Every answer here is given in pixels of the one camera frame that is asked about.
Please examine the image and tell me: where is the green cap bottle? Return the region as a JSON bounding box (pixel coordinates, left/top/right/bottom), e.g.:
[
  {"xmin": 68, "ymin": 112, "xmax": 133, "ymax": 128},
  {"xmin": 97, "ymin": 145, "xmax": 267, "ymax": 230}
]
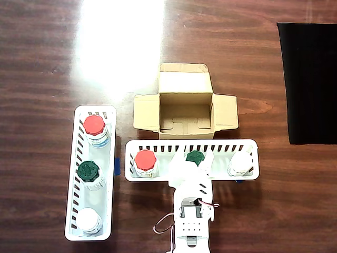
[
  {"xmin": 185, "ymin": 150, "xmax": 206, "ymax": 167},
  {"xmin": 77, "ymin": 160, "xmax": 107, "ymax": 191}
]

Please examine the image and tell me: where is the cardboard box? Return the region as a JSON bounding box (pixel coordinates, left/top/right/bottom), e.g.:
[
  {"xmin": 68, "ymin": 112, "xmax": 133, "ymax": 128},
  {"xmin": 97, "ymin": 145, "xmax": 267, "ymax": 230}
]
[{"xmin": 133, "ymin": 62, "xmax": 240, "ymax": 141}]

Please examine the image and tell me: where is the red cap bottle blue label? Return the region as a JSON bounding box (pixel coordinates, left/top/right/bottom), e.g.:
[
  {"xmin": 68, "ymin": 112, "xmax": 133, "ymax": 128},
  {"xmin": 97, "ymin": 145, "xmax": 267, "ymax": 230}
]
[{"xmin": 83, "ymin": 114, "xmax": 112, "ymax": 149}]

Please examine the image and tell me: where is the wide white slotted tray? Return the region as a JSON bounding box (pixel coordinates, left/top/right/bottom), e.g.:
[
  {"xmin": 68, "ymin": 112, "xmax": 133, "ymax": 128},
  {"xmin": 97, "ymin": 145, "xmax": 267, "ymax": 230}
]
[{"xmin": 123, "ymin": 139, "xmax": 261, "ymax": 182}]

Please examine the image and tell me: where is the white cap bottle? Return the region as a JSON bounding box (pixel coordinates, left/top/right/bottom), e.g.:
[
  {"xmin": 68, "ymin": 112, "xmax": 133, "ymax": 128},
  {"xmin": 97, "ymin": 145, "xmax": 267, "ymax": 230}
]
[
  {"xmin": 227, "ymin": 150, "xmax": 255, "ymax": 177},
  {"xmin": 75, "ymin": 207, "xmax": 104, "ymax": 235}
]

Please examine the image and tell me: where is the red cap bottle yellow label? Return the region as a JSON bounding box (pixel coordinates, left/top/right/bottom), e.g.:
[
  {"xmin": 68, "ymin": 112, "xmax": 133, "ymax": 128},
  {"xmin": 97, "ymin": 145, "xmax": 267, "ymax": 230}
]
[{"xmin": 133, "ymin": 149, "xmax": 159, "ymax": 178}]

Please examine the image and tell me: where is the long white slotted tray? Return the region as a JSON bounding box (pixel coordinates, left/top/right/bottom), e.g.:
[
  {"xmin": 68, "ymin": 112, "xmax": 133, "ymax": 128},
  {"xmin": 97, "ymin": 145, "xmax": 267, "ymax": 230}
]
[{"xmin": 64, "ymin": 104, "xmax": 118, "ymax": 242}]

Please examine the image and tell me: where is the black mat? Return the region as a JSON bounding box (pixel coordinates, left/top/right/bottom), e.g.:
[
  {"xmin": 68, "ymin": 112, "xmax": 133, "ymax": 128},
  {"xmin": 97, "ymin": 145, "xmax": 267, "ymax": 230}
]
[{"xmin": 276, "ymin": 22, "xmax": 337, "ymax": 145}]

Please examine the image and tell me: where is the red white servo cable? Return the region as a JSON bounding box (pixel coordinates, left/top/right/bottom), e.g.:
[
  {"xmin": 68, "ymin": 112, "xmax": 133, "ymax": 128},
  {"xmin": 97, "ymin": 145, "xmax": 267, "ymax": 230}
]
[{"xmin": 199, "ymin": 200, "xmax": 220, "ymax": 209}]

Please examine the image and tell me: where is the red black looped cable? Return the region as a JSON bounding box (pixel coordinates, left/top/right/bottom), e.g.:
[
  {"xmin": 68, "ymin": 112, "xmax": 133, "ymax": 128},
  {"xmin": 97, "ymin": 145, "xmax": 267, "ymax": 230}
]
[{"xmin": 153, "ymin": 212, "xmax": 176, "ymax": 253}]

